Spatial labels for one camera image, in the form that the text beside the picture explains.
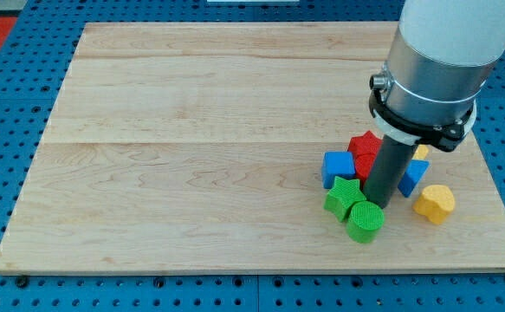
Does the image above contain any green star block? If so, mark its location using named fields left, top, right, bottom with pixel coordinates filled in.
left=323, top=176, right=366, bottom=222

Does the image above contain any green cylinder block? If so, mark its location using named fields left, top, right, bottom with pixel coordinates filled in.
left=346, top=201, right=385, bottom=244

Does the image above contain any red star block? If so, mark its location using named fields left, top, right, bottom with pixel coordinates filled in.
left=347, top=131, right=382, bottom=159

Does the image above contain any yellow heart block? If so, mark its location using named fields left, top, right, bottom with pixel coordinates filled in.
left=412, top=185, right=456, bottom=224

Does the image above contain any wooden board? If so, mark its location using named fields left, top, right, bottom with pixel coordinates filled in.
left=0, top=22, right=505, bottom=276

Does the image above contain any blue cube block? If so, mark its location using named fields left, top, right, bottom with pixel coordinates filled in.
left=321, top=151, right=356, bottom=189

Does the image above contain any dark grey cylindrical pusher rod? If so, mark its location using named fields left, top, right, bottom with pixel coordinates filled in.
left=363, top=135, right=418, bottom=209

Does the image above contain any blue triangle block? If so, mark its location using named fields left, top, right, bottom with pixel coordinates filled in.
left=398, top=159, right=430, bottom=198

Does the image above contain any red cylinder block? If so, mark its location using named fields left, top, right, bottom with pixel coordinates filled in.
left=354, top=154, right=376, bottom=186

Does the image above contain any small yellow block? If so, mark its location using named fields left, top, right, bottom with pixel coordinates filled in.
left=412, top=145, right=430, bottom=160

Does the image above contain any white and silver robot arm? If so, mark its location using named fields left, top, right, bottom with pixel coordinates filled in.
left=369, top=0, right=505, bottom=152

